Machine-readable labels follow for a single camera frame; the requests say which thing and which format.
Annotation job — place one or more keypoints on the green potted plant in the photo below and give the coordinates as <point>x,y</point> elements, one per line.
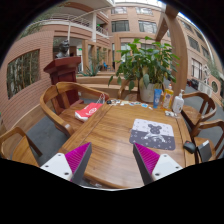
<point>148,67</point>

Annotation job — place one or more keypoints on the wooden chair near right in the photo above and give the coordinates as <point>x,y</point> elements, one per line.
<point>197,140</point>

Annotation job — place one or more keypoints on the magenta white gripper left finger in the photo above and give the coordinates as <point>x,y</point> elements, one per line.
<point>70,166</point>

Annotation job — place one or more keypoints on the black tablet on chair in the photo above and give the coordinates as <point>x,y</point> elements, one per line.
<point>205,151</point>

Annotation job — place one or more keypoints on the blue tube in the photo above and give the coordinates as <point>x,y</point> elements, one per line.
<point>157,95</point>

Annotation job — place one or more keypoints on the white pump bottle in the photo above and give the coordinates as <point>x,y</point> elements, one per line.
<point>178,103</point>

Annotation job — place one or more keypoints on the wooden chair behind table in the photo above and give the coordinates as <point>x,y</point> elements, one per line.
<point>130,95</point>

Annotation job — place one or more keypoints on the wooden arch post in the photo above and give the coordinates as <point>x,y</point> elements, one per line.
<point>168,22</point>

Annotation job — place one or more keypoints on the dark red wooden pedestal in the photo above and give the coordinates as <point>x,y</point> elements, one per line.
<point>60,70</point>

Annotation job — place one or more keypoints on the black computer mouse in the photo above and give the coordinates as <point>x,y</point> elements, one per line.
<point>190,147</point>

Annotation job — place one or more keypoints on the grey patterned mouse pad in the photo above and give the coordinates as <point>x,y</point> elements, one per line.
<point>152,134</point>

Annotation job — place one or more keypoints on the wooden chair near left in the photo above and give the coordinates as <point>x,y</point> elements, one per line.
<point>15,145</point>

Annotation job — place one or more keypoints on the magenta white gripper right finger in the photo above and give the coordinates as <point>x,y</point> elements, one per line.
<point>153,166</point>

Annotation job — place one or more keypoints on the red and white bag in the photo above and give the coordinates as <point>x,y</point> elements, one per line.
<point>87,112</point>

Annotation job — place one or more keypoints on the wooden armchair left of table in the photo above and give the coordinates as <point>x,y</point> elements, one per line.
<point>66,122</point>

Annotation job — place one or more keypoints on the yellow liquid bottle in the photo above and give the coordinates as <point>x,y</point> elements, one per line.
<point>168,96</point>

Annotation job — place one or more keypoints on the wooden chair far right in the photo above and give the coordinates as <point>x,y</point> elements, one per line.
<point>194,116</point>

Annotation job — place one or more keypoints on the dark bust statue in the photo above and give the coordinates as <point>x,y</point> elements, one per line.
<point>63,49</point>

